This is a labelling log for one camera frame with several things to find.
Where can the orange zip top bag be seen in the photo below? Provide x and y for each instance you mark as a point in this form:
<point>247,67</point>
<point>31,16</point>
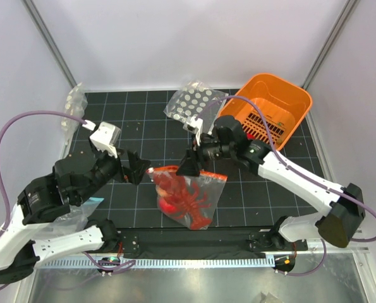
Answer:
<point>211,184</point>

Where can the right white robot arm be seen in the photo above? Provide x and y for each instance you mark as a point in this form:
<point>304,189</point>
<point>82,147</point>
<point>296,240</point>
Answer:
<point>335,220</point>

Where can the white dotted zip bag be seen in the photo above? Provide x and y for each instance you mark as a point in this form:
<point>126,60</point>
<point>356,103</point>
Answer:
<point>196,99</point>

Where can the toy peach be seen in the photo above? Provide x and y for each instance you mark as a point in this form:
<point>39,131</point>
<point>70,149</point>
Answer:
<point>161,192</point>

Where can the red toy apple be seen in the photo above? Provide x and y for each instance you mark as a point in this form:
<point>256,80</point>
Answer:
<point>167,208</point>

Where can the orange plastic basket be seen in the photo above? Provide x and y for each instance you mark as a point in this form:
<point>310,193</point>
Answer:
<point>283,104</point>

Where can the blue zip clear bag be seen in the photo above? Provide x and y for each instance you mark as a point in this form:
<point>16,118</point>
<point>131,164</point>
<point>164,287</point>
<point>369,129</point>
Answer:
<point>75,220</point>

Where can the clear bag at wall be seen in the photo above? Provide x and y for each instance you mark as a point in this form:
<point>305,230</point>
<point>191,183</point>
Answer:
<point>75,105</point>

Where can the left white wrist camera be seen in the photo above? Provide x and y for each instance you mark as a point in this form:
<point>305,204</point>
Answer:
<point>104,138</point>

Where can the red toy lobster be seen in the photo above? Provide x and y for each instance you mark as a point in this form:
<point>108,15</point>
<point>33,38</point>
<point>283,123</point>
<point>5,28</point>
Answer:
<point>185,195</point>

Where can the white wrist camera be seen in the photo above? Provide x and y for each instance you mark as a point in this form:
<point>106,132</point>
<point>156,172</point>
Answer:
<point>104,138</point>
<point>194,125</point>

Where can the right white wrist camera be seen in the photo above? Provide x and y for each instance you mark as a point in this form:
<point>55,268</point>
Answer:
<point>194,125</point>

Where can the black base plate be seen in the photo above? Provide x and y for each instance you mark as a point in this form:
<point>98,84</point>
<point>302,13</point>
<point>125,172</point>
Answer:
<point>213,243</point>

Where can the slotted cable duct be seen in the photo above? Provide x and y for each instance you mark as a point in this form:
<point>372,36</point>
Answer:
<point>82,262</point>

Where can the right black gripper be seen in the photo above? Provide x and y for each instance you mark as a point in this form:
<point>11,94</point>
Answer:
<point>194,154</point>

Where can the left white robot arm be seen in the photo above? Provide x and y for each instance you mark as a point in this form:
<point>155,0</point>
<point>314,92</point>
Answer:
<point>73,181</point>

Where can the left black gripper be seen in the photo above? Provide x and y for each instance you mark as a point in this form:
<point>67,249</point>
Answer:
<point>134,173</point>

